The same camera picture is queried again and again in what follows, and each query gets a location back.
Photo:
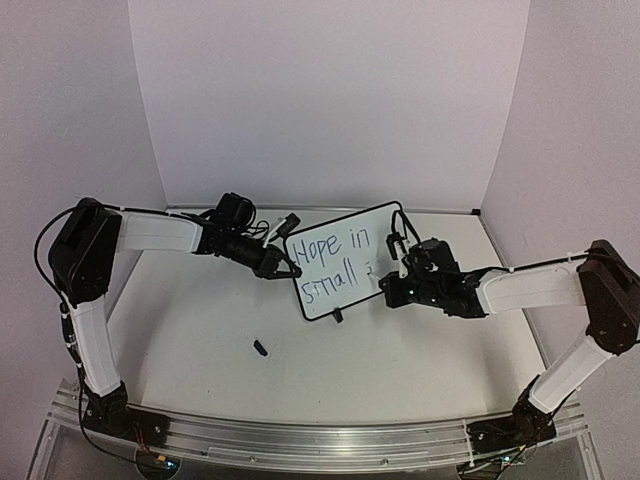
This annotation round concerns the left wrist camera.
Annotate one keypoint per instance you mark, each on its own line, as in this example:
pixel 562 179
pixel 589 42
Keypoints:
pixel 283 228

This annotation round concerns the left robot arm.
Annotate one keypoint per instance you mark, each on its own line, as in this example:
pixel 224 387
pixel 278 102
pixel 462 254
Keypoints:
pixel 82 257

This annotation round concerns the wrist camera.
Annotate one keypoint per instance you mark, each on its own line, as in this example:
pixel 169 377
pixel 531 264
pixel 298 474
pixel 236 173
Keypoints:
pixel 283 228
pixel 398 245

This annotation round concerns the blue marker cap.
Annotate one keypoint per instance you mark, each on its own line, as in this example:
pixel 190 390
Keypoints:
pixel 259 347

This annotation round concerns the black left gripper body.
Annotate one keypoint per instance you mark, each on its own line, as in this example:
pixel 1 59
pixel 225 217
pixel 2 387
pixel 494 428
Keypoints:
pixel 266 263

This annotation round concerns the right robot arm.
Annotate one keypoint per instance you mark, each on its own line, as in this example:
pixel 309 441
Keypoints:
pixel 597 279

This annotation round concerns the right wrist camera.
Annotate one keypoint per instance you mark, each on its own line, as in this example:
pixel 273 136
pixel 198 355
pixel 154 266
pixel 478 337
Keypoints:
pixel 398 245

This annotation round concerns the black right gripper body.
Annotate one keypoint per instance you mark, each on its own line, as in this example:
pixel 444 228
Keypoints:
pixel 396 291

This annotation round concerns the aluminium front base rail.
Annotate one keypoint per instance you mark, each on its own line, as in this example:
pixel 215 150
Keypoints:
pixel 172 445

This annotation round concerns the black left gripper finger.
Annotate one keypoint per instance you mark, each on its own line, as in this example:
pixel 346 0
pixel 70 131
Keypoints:
pixel 283 263
pixel 291 273

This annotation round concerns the white whiteboard with black frame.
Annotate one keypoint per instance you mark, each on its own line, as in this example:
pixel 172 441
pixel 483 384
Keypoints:
pixel 342 260

